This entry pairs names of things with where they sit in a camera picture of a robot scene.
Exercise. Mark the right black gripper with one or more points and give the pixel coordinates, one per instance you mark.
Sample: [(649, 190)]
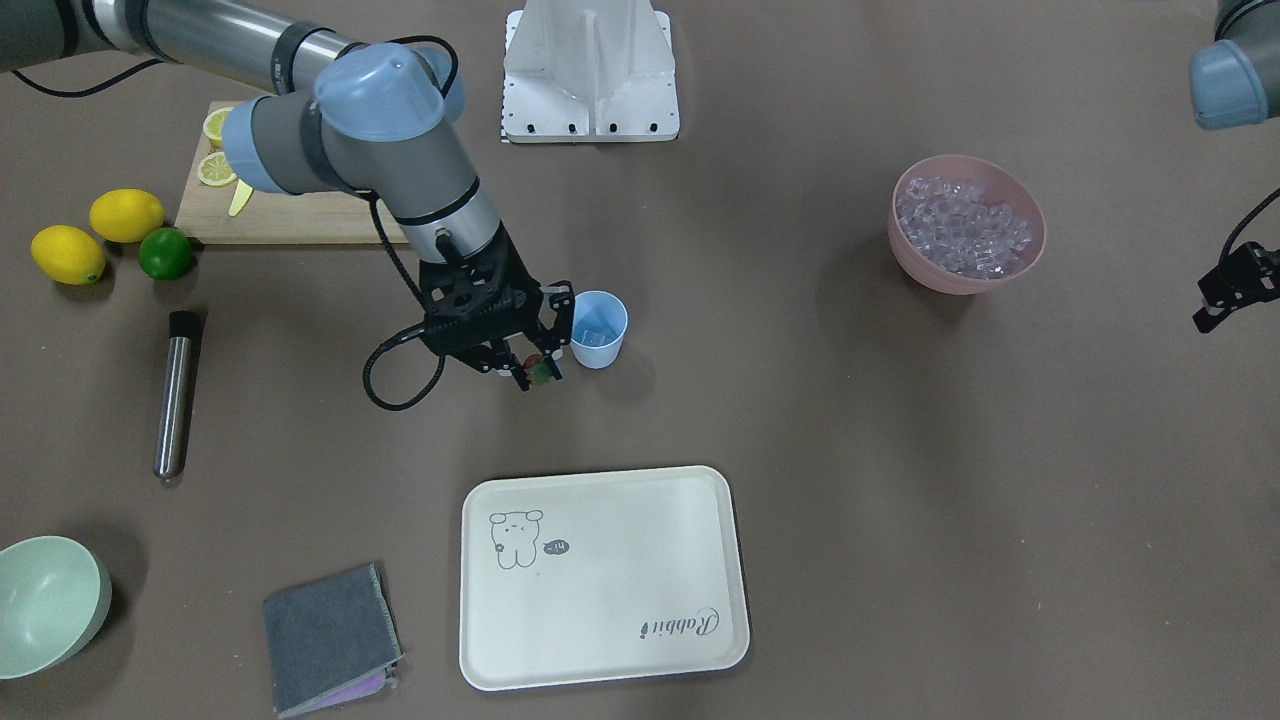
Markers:
[(556, 307)]

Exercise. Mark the red strawberry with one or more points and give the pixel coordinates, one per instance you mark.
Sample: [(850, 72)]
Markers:
[(538, 372)]

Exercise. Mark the steel muddler black tip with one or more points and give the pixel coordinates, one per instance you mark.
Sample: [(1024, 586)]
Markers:
[(170, 449)]

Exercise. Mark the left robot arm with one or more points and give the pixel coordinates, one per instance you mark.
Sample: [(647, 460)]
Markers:
[(1234, 82)]

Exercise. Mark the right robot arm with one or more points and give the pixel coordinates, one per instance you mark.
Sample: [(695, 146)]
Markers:
[(370, 120)]

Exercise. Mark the light blue cup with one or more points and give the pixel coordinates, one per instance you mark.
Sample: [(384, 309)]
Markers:
[(600, 322)]

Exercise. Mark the pink bowl of ice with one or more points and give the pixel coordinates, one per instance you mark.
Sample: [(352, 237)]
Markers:
[(961, 225)]

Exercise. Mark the cream rabbit tray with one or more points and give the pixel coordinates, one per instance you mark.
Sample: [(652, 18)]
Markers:
[(598, 577)]

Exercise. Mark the wooden cutting board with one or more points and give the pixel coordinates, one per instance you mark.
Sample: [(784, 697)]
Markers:
[(268, 219)]

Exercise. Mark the yellow plastic knife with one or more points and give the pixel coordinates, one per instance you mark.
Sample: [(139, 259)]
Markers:
[(242, 194)]

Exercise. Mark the grey folded cloth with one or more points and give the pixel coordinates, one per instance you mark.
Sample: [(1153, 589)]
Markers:
[(330, 642)]

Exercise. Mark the lemon slice upper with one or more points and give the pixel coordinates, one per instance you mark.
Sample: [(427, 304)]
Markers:
[(215, 170)]

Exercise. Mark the lemon slice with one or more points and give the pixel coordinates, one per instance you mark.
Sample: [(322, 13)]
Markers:
[(213, 126), (215, 170)]

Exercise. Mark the green lime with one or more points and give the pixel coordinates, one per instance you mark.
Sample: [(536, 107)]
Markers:
[(166, 254)]

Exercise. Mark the lemon slice lower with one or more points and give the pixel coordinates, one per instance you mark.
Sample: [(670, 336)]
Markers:
[(213, 126)]

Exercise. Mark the yellow lemon lower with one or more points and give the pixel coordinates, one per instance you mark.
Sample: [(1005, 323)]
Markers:
[(126, 215)]

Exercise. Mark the yellow lemon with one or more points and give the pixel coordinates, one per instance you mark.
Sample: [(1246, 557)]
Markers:
[(68, 255), (126, 215)]

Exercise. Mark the yellow lemon upper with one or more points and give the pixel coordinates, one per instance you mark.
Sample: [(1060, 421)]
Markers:
[(68, 255)]

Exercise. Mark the mint green bowl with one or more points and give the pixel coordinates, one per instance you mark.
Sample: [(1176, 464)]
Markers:
[(55, 595)]

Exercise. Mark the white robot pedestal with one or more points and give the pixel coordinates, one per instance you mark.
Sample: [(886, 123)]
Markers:
[(589, 72)]

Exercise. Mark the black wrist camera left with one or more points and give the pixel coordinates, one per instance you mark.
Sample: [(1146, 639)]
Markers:
[(1250, 275)]

